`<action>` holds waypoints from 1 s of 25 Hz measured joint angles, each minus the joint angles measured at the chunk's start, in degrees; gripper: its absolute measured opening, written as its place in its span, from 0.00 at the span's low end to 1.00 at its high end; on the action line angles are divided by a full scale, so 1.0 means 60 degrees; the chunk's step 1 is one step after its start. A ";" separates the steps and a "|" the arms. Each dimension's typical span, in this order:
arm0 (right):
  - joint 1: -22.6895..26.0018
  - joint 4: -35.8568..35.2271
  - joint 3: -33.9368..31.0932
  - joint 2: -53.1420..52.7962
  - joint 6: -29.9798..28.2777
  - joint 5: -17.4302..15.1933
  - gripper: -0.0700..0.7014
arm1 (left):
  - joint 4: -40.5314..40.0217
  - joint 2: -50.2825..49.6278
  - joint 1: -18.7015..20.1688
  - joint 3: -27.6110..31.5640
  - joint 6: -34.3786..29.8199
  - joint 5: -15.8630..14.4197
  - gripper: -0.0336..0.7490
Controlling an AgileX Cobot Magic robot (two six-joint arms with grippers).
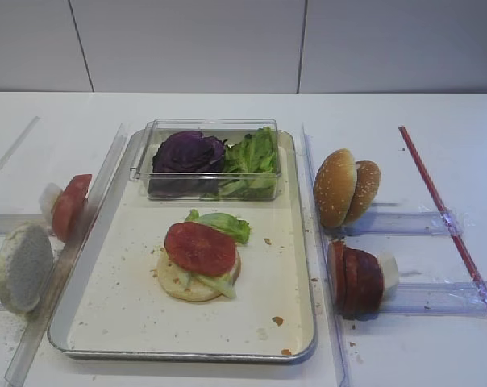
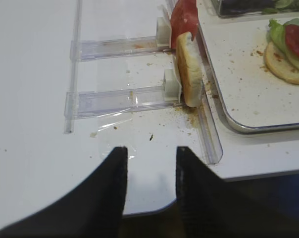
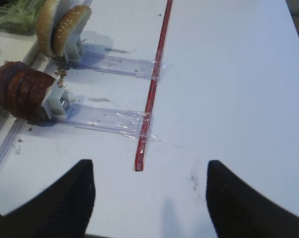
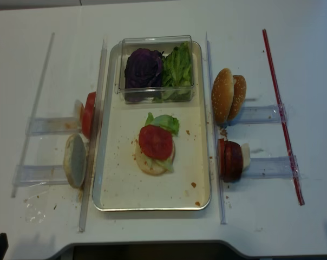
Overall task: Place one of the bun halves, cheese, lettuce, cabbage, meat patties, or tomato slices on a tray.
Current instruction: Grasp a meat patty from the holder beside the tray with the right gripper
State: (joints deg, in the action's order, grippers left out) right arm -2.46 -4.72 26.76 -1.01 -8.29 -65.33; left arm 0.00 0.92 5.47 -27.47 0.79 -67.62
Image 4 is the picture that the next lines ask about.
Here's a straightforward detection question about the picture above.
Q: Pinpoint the dark red meat patty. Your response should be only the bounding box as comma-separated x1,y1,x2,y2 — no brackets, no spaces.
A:
224,141,243,183

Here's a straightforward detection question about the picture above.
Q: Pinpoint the bread bun slice left rack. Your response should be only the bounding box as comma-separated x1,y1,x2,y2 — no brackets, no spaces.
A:
63,134,86,189

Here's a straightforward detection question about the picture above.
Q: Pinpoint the tomato slice in left rack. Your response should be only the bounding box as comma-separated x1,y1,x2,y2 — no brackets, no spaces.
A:
82,92,96,139

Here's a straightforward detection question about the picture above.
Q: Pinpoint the tomato slice on stack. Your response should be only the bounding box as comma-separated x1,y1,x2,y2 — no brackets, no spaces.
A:
138,125,173,160

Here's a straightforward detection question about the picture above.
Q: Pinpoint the green lettuce leaf on stack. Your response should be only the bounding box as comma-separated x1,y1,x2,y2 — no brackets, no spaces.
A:
145,112,180,136

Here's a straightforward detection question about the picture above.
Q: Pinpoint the red tomato slice right rack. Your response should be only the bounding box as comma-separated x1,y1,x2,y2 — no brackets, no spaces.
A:
218,138,225,180

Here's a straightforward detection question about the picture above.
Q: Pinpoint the green lettuce in box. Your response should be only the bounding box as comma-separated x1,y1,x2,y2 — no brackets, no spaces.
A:
162,42,192,87

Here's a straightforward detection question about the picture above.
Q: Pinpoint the clear lower left track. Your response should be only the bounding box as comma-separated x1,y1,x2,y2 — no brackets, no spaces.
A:
12,165,68,187

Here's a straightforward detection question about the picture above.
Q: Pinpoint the clear track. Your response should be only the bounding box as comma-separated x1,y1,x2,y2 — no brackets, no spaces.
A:
12,165,68,187
25,117,82,136
241,156,300,179
227,104,287,125

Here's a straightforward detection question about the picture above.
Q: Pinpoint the clear upper left track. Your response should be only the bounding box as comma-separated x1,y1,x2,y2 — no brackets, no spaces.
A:
25,117,82,136

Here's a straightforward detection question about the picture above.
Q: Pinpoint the cream rectangular metal tray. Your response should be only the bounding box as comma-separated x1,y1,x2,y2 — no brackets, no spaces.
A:
93,42,211,211

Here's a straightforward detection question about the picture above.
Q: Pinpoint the white pusher block left upper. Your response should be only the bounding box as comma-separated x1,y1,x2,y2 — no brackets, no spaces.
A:
74,99,84,126

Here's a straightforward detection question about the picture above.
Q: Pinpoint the bottom bun slice on tray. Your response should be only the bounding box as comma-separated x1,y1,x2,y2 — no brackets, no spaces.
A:
135,142,175,176

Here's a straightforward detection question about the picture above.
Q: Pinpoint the dark monitor bezel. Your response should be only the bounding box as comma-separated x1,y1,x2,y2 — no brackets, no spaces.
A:
51,241,262,259

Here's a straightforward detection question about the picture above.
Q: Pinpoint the purple cabbage leaf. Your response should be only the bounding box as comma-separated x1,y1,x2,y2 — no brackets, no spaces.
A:
125,48,163,89

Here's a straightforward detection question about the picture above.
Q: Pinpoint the clear plastic vegetable box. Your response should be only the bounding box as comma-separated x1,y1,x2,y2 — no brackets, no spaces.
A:
115,35,195,103

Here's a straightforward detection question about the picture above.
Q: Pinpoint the sesame bun top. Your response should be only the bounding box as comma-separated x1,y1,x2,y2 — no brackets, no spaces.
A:
211,68,234,124

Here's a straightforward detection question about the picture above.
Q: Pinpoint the clear lower right track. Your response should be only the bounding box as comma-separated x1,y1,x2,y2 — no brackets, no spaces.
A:
241,156,300,179

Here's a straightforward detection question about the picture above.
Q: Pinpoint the clear upper right track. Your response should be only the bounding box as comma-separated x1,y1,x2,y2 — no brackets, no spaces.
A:
227,104,287,125

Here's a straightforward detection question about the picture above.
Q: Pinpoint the clear rail left of tray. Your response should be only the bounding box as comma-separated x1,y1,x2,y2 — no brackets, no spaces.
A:
77,38,107,233

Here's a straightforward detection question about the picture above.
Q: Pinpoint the clear rail far left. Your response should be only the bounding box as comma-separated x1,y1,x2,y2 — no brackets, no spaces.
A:
11,32,56,198

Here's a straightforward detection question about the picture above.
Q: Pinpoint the red plastic rail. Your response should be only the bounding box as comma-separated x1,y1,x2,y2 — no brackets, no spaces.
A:
262,29,305,206

